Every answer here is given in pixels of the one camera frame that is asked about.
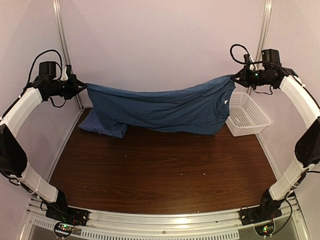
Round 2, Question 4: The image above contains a left aluminium frame post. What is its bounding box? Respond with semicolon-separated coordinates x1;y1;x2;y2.
51;0;83;111

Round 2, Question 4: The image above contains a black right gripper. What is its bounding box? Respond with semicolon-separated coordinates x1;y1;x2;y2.
232;64;274;90

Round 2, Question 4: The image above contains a black right camera cable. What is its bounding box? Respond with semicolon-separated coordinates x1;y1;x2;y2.
229;44;253;66

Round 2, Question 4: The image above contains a white plastic laundry basket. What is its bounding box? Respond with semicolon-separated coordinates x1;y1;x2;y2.
225;91;272;137

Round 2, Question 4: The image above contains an aluminium frame post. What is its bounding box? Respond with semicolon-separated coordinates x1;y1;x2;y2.
255;0;273;61
51;0;83;111

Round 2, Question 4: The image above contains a blue checked shirt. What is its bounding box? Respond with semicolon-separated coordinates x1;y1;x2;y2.
78;109;129;138

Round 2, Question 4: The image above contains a black left camera cable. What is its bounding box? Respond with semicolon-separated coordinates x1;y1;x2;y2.
26;49;63;83

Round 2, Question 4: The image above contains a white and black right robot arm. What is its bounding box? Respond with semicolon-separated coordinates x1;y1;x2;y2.
231;66;320;221

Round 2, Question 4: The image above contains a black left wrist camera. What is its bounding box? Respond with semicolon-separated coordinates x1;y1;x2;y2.
38;61;57;80

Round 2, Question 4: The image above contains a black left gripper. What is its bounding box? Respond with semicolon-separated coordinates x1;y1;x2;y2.
48;74;87;100

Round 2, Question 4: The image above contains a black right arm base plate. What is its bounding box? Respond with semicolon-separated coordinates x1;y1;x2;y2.
238;206;282;226

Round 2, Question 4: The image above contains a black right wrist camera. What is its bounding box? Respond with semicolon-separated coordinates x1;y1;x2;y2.
261;48;282;70

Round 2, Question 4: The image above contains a right aluminium frame post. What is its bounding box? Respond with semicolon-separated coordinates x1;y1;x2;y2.
255;0;273;61

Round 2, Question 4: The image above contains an aluminium front rail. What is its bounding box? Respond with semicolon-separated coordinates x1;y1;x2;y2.
24;191;305;240

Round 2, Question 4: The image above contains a blue grey cloth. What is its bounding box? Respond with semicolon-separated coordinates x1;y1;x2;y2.
87;75;235;135

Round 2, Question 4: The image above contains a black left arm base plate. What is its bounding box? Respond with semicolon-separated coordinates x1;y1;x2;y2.
45;206;89;226

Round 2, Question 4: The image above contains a black camera cable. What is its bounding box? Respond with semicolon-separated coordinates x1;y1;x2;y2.
26;49;63;83
229;44;253;66

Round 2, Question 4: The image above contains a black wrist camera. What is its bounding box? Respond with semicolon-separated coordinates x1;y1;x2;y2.
38;61;57;80
261;48;282;70

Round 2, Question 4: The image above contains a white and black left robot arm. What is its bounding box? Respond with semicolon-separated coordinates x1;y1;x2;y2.
0;73;86;222

